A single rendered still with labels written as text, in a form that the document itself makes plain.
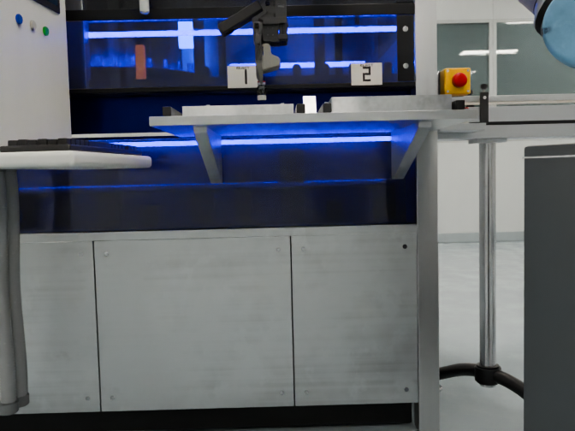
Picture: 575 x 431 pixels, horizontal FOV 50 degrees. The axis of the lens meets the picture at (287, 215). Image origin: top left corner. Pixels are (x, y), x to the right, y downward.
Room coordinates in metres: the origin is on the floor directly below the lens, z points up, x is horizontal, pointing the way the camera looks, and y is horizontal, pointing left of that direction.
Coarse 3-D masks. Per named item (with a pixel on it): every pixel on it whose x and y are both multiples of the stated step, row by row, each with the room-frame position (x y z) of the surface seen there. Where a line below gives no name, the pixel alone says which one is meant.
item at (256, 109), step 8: (256, 104) 1.47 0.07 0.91; (264, 104) 1.47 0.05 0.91; (272, 104) 1.47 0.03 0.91; (280, 104) 1.47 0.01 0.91; (288, 104) 1.47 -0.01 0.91; (184, 112) 1.47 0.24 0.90; (192, 112) 1.47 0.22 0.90; (200, 112) 1.47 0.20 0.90; (208, 112) 1.47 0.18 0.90; (216, 112) 1.47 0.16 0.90; (224, 112) 1.47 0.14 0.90; (232, 112) 1.47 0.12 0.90; (240, 112) 1.47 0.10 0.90; (248, 112) 1.47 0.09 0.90; (256, 112) 1.47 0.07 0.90; (264, 112) 1.47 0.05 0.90; (272, 112) 1.47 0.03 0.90; (280, 112) 1.47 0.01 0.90; (288, 112) 1.47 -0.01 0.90
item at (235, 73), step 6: (228, 66) 1.73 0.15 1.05; (234, 66) 1.73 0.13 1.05; (240, 66) 1.73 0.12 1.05; (246, 66) 1.73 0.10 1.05; (252, 66) 1.73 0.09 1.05; (228, 72) 1.73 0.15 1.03; (234, 72) 1.73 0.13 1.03; (240, 72) 1.73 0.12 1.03; (252, 72) 1.73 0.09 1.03; (228, 78) 1.73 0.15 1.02; (234, 78) 1.73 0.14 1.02; (240, 78) 1.73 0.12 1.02; (252, 78) 1.73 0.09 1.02; (228, 84) 1.73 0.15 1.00; (234, 84) 1.73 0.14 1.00; (240, 84) 1.73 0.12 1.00; (246, 84) 1.73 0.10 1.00; (252, 84) 1.73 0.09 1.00
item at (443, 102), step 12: (372, 96) 1.36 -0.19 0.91; (384, 96) 1.36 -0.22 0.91; (396, 96) 1.36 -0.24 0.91; (408, 96) 1.36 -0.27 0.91; (420, 96) 1.36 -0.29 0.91; (432, 96) 1.36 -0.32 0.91; (444, 96) 1.36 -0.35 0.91; (336, 108) 1.36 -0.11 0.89; (348, 108) 1.36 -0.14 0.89; (360, 108) 1.36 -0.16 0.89; (372, 108) 1.36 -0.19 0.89; (384, 108) 1.36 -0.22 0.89; (396, 108) 1.36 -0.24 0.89; (408, 108) 1.36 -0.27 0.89; (420, 108) 1.36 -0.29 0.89; (432, 108) 1.36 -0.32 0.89; (444, 108) 1.36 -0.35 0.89
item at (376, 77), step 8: (352, 64) 1.73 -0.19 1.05; (360, 64) 1.73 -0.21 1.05; (368, 64) 1.73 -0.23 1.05; (376, 64) 1.73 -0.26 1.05; (352, 72) 1.73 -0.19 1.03; (360, 72) 1.73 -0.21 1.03; (368, 72) 1.73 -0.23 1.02; (376, 72) 1.73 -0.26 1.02; (352, 80) 1.73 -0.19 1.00; (360, 80) 1.73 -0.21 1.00; (376, 80) 1.73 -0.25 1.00
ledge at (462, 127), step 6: (450, 126) 1.74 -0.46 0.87; (456, 126) 1.74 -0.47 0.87; (462, 126) 1.74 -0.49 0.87; (468, 126) 1.74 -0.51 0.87; (474, 126) 1.74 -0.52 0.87; (480, 126) 1.74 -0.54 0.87; (438, 132) 1.79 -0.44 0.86; (444, 132) 1.80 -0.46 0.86; (450, 132) 1.80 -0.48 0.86; (456, 132) 1.81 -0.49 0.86; (462, 132) 1.82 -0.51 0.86; (468, 132) 1.82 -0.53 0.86; (474, 132) 1.83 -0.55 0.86
